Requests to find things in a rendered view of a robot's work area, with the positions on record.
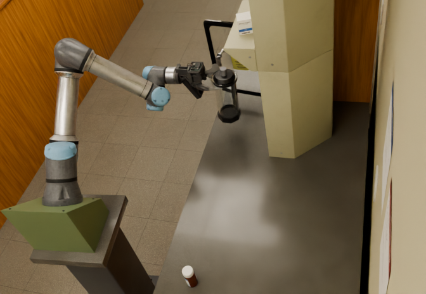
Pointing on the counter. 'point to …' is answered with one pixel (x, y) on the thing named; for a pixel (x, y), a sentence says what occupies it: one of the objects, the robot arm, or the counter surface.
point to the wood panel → (355, 35)
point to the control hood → (241, 44)
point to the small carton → (244, 23)
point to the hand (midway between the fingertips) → (223, 81)
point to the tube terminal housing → (296, 66)
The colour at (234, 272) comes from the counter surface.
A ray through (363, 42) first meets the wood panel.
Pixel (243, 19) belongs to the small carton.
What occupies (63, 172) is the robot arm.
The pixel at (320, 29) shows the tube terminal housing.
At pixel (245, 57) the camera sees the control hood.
